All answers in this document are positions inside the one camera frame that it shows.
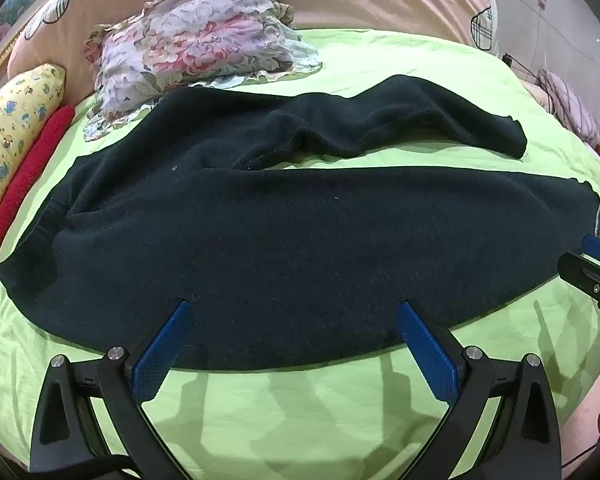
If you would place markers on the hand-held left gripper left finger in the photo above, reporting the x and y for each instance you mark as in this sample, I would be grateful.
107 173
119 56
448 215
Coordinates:
160 355

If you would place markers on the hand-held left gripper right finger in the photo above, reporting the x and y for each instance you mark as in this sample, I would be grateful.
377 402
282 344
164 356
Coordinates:
427 355

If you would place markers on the black pants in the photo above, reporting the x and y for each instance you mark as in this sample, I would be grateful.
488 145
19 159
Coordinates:
280 235

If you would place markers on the green bed sheet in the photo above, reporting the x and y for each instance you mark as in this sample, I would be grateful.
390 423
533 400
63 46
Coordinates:
300 410

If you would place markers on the pink plaid cloth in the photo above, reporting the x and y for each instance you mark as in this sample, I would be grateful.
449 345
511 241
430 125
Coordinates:
570 105

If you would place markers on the red cloth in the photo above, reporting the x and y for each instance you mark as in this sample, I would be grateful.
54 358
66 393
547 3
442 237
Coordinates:
35 160

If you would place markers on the yellow cartoon print pillow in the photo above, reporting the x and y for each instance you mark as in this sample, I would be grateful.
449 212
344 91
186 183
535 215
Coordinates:
15 120

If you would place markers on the floral ruffled pillow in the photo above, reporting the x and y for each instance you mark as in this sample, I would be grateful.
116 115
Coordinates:
205 45

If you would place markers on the framed landscape painting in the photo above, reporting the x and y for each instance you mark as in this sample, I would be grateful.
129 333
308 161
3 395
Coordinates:
15 5

